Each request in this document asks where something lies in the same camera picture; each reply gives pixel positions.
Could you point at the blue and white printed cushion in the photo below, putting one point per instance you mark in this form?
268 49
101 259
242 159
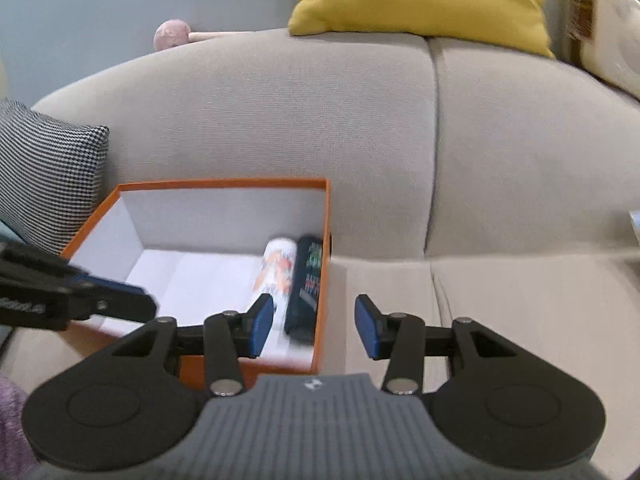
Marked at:
635 227

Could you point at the black remote control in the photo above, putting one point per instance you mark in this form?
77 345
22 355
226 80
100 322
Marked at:
306 290

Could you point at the white and brown bag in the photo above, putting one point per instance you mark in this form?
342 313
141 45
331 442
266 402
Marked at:
610 30

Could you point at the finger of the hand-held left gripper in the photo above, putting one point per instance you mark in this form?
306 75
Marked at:
122 302

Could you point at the pink massage mallet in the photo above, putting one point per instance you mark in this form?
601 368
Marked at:
170 35

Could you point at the white printed tube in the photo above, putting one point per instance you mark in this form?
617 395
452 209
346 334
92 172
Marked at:
276 270

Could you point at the houndstooth cushion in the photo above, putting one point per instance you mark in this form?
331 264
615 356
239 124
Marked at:
45 170

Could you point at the purple plush toy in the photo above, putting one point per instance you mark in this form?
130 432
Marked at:
12 425

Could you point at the beige sofa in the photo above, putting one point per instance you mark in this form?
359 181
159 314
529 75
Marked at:
380 150

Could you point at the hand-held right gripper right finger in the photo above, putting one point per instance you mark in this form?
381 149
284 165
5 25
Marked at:
367 327

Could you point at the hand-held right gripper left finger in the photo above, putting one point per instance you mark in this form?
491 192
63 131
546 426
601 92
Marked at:
262 326

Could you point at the orange cardboard box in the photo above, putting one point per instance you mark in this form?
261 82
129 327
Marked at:
210 200

